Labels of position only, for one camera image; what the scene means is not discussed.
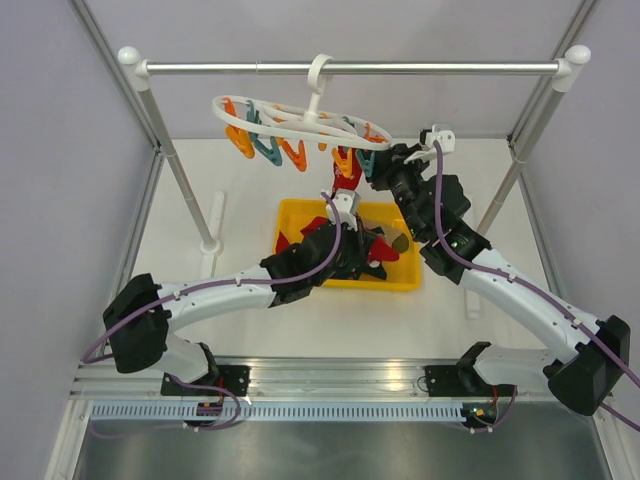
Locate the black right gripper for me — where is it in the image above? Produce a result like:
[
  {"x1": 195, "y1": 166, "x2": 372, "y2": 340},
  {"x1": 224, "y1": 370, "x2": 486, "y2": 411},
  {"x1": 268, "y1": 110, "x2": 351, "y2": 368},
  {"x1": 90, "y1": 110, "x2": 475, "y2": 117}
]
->
[{"x1": 361, "y1": 143, "x2": 432, "y2": 239}]

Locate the red christmas sock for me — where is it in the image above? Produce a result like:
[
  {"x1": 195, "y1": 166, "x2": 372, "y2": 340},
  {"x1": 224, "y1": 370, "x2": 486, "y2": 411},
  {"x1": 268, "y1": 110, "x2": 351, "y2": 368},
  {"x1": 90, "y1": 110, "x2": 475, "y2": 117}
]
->
[{"x1": 274, "y1": 215, "x2": 327, "y2": 253}]

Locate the white clip sock hanger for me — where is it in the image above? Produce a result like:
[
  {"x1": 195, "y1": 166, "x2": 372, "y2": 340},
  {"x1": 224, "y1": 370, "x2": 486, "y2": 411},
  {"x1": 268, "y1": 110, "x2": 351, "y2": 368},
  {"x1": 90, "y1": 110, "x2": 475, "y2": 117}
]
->
[{"x1": 212, "y1": 54, "x2": 391, "y2": 172}]

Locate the red snowflake sock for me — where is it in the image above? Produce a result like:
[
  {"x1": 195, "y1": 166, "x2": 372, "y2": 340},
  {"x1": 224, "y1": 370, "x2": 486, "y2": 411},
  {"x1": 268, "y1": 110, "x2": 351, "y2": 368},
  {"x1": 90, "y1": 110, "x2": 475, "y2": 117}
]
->
[
  {"x1": 367, "y1": 236, "x2": 400, "y2": 264},
  {"x1": 331, "y1": 146, "x2": 362, "y2": 194}
]

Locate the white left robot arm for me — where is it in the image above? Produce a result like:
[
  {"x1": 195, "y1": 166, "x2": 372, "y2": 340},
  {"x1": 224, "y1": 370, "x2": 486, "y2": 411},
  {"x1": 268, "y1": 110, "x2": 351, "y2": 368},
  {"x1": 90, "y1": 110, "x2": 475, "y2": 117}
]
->
[{"x1": 103, "y1": 221, "x2": 377, "y2": 395}]

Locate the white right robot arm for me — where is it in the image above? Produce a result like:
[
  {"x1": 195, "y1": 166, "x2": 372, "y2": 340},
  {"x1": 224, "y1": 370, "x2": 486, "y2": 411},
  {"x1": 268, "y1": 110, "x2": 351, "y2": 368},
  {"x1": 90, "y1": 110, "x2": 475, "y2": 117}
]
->
[{"x1": 356, "y1": 141, "x2": 639, "y2": 416}]

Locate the yellow plastic tray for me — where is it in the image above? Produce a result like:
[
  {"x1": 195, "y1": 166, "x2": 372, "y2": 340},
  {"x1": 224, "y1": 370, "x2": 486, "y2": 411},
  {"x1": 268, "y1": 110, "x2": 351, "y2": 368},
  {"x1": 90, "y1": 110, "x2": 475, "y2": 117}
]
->
[{"x1": 272, "y1": 199, "x2": 422, "y2": 292}]

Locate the silver clothes rack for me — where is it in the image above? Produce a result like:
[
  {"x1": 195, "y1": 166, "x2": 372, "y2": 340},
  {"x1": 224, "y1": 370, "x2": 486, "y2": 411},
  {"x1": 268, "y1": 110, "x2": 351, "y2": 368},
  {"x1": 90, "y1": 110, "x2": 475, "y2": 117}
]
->
[{"x1": 117, "y1": 45, "x2": 591, "y2": 252}]

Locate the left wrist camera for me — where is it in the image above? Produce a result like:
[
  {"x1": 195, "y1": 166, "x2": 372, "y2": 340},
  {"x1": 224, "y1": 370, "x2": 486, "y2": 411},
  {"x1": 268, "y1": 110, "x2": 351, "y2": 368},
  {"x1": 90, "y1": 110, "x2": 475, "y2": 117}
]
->
[{"x1": 326, "y1": 189, "x2": 361, "y2": 231}]

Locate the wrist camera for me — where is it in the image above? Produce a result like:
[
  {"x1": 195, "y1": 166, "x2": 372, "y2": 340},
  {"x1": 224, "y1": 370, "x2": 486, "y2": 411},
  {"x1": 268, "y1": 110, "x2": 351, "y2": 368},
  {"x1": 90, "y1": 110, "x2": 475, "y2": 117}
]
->
[
  {"x1": 404, "y1": 124, "x2": 456, "y2": 164},
  {"x1": 326, "y1": 189, "x2": 361, "y2": 231}
]

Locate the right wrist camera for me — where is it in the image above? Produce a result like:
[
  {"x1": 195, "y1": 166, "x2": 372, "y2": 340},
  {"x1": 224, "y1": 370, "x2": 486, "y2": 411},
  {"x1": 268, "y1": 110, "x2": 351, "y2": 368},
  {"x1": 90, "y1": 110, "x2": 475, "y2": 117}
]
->
[{"x1": 404, "y1": 124, "x2": 456, "y2": 164}]

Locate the white slotted cable duct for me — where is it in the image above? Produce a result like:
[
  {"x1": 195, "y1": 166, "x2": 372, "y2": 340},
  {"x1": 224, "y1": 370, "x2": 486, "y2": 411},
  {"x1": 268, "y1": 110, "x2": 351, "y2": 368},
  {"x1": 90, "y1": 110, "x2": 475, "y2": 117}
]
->
[{"x1": 90, "y1": 400, "x2": 466, "y2": 423}]

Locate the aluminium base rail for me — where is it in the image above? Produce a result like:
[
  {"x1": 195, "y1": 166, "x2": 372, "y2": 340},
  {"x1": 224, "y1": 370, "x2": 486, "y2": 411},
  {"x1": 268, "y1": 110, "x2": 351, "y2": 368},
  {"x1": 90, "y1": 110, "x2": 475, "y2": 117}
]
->
[{"x1": 70, "y1": 357, "x2": 458, "y2": 401}]

